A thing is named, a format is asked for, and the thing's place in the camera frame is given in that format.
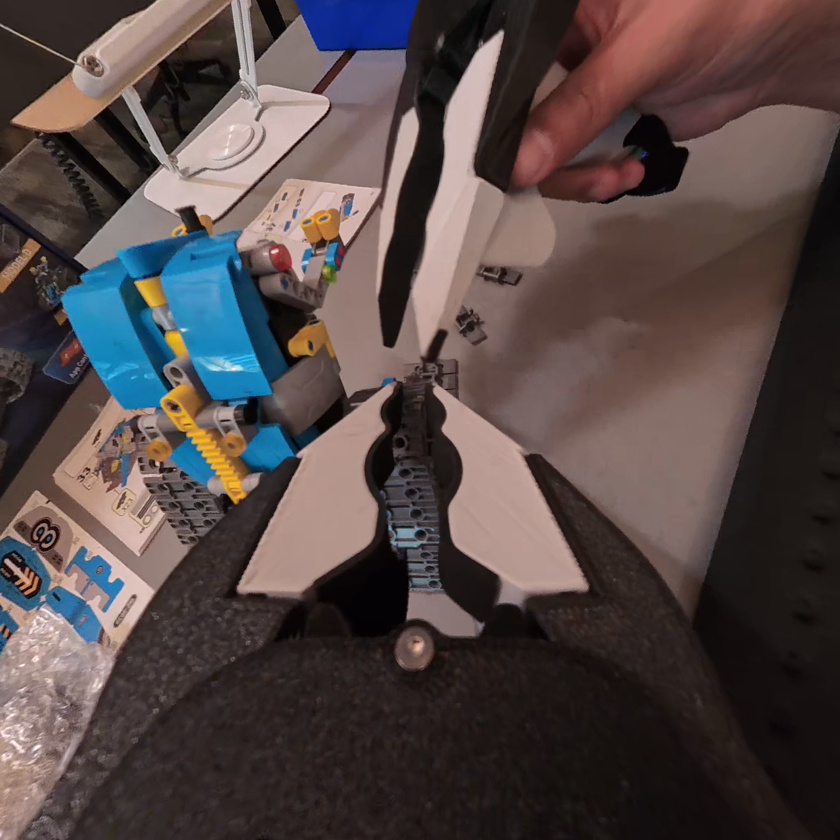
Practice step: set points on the pile of grey links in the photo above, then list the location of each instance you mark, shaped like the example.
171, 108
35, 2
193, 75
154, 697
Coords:
471, 326

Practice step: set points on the blue toy vehicle with wheels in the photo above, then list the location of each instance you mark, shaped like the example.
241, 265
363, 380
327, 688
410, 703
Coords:
197, 308

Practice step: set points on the open instruction booklet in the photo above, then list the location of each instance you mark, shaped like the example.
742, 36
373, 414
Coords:
295, 203

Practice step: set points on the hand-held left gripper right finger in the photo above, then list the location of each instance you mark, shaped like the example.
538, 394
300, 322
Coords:
512, 518

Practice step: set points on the blue storage bin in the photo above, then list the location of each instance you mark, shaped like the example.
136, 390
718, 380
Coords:
361, 19

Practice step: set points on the blue printed sticker sheet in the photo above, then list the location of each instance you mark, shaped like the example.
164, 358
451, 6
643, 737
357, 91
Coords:
72, 571

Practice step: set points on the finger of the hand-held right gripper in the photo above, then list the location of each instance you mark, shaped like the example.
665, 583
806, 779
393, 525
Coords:
466, 197
394, 229

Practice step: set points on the grey desk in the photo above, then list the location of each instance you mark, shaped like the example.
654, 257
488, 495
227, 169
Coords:
623, 361

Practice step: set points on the dark toy vehicle box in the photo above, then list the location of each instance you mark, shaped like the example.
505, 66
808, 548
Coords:
26, 315

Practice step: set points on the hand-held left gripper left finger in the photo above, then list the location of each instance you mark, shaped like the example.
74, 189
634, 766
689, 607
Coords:
315, 518

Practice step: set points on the person's right hand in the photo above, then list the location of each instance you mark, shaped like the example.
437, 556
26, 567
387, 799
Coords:
689, 59

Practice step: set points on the white laptop stand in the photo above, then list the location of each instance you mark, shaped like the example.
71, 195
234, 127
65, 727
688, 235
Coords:
243, 131

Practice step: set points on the bubble wrap bag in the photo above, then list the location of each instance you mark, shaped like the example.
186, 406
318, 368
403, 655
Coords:
39, 695

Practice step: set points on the black perforated pad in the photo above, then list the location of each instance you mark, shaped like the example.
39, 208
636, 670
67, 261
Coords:
781, 459

